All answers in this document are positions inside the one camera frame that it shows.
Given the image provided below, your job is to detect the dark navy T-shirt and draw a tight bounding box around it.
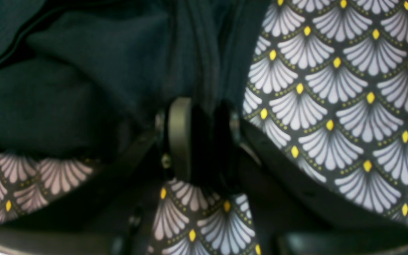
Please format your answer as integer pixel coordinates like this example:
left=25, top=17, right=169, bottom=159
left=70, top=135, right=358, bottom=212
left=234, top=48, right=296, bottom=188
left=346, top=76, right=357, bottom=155
left=0, top=0, right=272, bottom=188

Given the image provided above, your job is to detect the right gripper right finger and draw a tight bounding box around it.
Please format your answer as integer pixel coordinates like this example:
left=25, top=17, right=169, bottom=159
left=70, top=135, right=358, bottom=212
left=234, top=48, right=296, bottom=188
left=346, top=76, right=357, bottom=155
left=222, top=103, right=408, bottom=255

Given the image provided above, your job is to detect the fan-patterned tablecloth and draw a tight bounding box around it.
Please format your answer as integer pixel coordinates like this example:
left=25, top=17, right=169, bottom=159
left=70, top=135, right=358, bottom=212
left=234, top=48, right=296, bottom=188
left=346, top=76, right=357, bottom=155
left=0, top=0, right=408, bottom=255

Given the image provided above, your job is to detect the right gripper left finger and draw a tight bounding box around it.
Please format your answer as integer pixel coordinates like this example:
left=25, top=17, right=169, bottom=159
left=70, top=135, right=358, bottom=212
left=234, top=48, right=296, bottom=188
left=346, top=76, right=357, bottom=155
left=0, top=97, right=192, bottom=255

